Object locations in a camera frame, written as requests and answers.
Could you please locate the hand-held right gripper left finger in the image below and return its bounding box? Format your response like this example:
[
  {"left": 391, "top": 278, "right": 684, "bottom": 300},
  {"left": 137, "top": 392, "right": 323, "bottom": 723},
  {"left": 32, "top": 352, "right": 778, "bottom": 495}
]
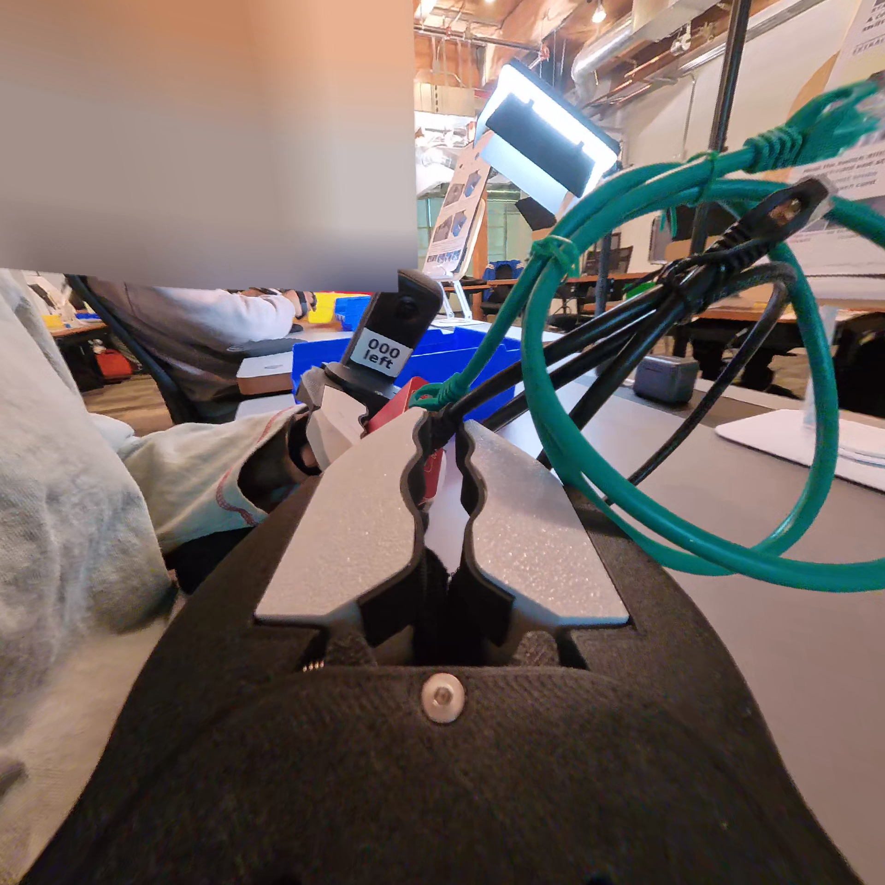
[{"left": 254, "top": 408, "right": 428, "bottom": 622}]

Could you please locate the person's left hand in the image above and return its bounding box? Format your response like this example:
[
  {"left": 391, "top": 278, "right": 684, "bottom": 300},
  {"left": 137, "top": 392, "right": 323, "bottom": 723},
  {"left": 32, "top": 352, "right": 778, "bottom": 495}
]
[{"left": 285, "top": 417, "right": 322, "bottom": 479}]

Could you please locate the grey power adapter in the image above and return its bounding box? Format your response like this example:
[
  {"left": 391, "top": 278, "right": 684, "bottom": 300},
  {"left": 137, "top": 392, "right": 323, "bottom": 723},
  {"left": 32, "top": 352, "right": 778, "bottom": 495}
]
[{"left": 634, "top": 354, "right": 701, "bottom": 407}]

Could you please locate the green ethernet cable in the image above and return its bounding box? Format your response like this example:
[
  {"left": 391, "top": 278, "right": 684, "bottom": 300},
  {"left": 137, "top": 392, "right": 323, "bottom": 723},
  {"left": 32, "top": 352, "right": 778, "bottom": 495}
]
[{"left": 408, "top": 79, "right": 885, "bottom": 596}]

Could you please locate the black ethernet cable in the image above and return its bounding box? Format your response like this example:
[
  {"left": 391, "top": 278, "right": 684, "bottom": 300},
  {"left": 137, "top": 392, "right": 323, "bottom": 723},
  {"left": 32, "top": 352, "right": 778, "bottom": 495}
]
[{"left": 424, "top": 175, "right": 839, "bottom": 507}]

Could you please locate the silver air duct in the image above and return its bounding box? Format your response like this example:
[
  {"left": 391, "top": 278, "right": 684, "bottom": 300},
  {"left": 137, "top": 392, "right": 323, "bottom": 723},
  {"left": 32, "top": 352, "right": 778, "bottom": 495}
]
[{"left": 569, "top": 10, "right": 699, "bottom": 85}]

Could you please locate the studio light panel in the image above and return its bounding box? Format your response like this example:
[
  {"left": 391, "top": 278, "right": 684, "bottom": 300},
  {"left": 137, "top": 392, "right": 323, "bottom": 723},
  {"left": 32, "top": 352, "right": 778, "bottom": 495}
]
[{"left": 473, "top": 59, "right": 622, "bottom": 217}]

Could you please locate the black office chair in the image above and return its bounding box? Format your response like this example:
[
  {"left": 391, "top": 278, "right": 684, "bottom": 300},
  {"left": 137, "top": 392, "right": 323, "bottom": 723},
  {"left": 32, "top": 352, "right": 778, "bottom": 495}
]
[{"left": 64, "top": 275, "right": 203, "bottom": 427}]

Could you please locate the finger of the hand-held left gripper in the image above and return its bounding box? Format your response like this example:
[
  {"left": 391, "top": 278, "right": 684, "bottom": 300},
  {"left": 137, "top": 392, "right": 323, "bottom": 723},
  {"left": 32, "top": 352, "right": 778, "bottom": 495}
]
[{"left": 304, "top": 387, "right": 367, "bottom": 467}]

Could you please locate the red ethernet splitter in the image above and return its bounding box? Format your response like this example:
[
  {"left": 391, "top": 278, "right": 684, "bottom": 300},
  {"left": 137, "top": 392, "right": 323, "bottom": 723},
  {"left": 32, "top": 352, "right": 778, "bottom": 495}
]
[{"left": 364, "top": 377, "right": 448, "bottom": 514}]

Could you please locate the person's left forearm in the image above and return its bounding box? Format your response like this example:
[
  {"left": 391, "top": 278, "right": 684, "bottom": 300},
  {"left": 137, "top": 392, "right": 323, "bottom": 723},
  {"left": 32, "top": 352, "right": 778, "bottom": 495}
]
[{"left": 114, "top": 407, "right": 310, "bottom": 555}]

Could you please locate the grey desk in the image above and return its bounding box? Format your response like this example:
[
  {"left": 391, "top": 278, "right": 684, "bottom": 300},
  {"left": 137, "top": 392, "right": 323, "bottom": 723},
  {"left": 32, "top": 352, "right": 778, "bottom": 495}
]
[{"left": 484, "top": 373, "right": 885, "bottom": 879}]

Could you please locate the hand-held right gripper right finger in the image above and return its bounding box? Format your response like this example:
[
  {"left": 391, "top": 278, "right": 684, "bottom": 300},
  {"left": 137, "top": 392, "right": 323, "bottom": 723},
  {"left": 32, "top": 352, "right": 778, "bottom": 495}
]
[{"left": 456, "top": 419, "right": 631, "bottom": 628}]

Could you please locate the black light stand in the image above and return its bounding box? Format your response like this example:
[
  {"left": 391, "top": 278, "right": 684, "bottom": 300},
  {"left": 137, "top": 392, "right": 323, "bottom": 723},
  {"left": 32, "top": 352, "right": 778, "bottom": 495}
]
[{"left": 593, "top": 166, "right": 625, "bottom": 320}]

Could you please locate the wooden table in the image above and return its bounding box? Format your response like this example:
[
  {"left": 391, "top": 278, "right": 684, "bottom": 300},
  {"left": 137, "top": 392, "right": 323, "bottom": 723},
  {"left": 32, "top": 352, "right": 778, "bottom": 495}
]
[{"left": 442, "top": 268, "right": 654, "bottom": 326}]

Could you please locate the black slanted pole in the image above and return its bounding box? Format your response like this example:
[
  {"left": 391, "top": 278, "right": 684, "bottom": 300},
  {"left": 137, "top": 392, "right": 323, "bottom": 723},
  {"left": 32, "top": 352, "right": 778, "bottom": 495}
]
[{"left": 690, "top": 0, "right": 755, "bottom": 258}]

